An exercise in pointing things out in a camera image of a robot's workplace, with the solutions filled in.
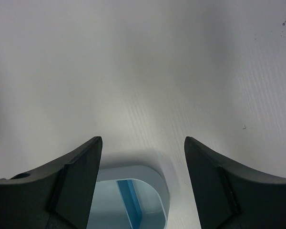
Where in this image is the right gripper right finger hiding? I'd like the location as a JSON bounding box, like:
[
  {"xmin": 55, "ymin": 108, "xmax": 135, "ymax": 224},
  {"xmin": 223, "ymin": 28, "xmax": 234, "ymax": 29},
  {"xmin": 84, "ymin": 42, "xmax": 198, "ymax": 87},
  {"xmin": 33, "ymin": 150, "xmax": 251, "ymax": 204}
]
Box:
[{"xmin": 184, "ymin": 136, "xmax": 286, "ymax": 229}]

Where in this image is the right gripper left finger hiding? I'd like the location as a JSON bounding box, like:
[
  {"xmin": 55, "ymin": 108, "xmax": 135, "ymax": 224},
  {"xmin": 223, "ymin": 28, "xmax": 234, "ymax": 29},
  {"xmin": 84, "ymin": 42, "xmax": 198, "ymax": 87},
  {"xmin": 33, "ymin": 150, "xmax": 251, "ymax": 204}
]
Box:
[{"xmin": 0, "ymin": 136, "xmax": 102, "ymax": 229}]

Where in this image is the blue lunch box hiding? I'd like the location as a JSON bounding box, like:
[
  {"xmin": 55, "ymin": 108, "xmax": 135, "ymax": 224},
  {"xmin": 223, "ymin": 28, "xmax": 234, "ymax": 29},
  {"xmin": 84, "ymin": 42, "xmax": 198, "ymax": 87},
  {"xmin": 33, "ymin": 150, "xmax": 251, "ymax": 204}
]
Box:
[{"xmin": 87, "ymin": 166, "xmax": 170, "ymax": 229}]

